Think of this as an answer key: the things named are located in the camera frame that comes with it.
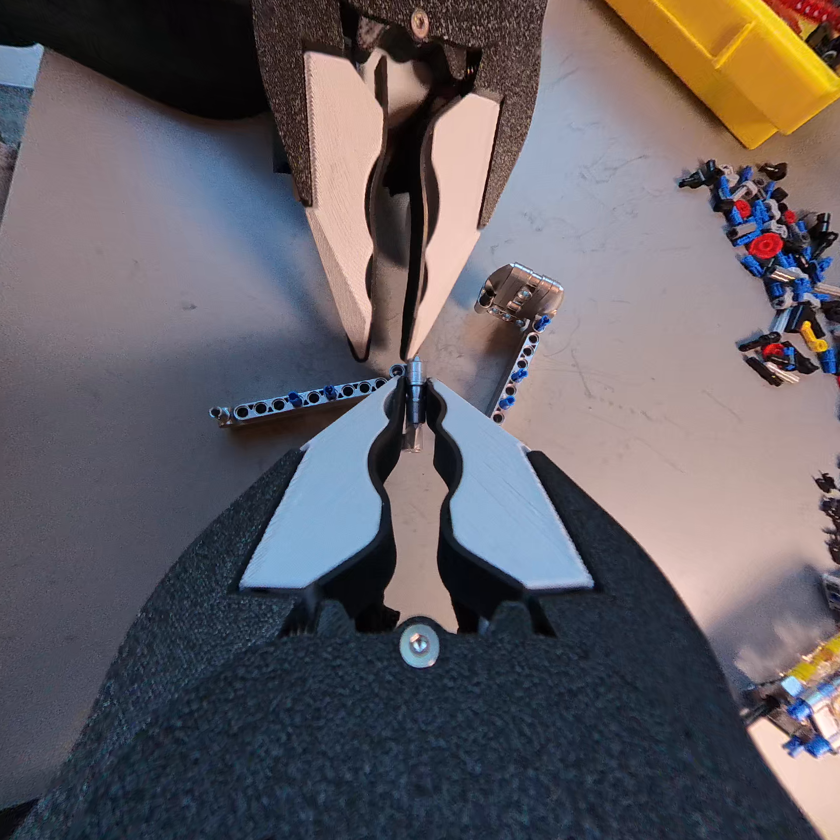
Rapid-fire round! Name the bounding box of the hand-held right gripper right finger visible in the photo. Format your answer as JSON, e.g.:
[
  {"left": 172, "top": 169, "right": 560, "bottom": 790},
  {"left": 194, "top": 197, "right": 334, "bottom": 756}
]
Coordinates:
[{"left": 423, "top": 377, "right": 596, "bottom": 624}]

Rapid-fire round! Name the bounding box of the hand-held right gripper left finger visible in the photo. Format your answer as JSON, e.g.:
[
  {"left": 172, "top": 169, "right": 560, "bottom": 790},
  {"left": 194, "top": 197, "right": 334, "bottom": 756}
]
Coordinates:
[{"left": 239, "top": 375, "right": 403, "bottom": 618}]

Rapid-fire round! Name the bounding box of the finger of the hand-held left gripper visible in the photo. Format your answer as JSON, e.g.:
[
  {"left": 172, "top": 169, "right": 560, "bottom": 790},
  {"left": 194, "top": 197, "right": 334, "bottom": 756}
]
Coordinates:
[
  {"left": 303, "top": 51, "right": 388, "bottom": 363},
  {"left": 400, "top": 92, "right": 506, "bottom": 361}
]

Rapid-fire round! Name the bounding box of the grey holed beam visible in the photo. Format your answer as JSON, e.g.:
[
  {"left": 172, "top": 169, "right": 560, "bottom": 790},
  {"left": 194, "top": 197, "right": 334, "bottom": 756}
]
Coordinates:
[{"left": 209, "top": 364, "right": 408, "bottom": 429}]

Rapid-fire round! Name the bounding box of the long grey beam panel assembly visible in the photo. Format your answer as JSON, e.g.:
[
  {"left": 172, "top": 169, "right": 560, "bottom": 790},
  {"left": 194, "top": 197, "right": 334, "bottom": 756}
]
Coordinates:
[{"left": 474, "top": 262, "right": 566, "bottom": 426}]

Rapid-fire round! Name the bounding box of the silver curved toy panel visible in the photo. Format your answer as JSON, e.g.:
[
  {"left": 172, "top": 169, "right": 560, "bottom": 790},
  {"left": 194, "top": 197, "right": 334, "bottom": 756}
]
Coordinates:
[{"left": 401, "top": 356, "right": 429, "bottom": 455}]

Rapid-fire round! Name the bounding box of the grey desk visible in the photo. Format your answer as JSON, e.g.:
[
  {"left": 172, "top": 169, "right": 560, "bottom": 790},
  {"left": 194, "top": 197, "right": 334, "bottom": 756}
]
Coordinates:
[{"left": 0, "top": 0, "right": 840, "bottom": 834}]

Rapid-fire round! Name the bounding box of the black ribbed cloth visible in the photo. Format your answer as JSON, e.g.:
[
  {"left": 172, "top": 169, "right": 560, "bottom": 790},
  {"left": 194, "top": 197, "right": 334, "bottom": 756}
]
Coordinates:
[{"left": 0, "top": 0, "right": 271, "bottom": 121}]

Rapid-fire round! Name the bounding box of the yellow printed toy box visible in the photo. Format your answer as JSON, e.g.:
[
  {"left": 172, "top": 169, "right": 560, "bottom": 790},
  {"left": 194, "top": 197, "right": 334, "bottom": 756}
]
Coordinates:
[{"left": 602, "top": 0, "right": 840, "bottom": 151}]

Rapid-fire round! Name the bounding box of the pile of colourful toy pieces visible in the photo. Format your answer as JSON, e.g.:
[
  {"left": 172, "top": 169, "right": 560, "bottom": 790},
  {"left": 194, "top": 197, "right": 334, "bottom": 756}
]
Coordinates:
[{"left": 677, "top": 159, "right": 840, "bottom": 389}]

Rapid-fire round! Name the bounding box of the pile of black toy pieces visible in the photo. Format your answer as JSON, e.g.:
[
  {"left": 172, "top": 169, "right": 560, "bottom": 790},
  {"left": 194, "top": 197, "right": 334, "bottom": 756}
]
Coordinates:
[{"left": 812, "top": 458, "right": 840, "bottom": 567}]

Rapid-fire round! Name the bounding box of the pile of black red parts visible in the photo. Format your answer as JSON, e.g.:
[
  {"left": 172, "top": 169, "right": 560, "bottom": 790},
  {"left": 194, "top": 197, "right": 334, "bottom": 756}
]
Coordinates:
[{"left": 763, "top": 0, "right": 840, "bottom": 68}]

